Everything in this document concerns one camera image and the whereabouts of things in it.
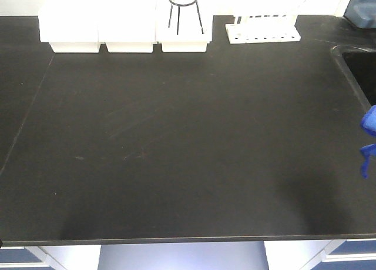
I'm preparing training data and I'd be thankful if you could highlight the blue microfiber cloth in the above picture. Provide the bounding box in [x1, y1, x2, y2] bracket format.
[360, 105, 375, 178]

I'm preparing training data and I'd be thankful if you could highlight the white plastic bin with flask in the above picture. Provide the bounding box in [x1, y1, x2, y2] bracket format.
[156, 0, 213, 52]

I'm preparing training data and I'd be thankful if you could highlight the white plastic bin middle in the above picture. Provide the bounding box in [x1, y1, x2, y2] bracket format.
[98, 0, 156, 53]

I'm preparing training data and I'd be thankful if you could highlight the white test tube rack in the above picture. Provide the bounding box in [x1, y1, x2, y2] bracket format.
[225, 14, 301, 44]

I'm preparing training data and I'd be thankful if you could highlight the white plastic bin far left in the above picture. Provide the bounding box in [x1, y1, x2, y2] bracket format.
[38, 1, 100, 53]

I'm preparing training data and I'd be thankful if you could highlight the blue base cabinet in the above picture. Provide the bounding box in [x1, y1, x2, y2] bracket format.
[1, 245, 101, 269]
[264, 238, 375, 269]

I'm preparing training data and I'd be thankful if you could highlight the black lab sink basin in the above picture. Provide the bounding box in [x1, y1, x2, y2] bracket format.
[331, 45, 375, 112]

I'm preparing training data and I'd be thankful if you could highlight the black wire tripod stand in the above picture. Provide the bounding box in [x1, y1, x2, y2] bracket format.
[168, 0, 204, 35]

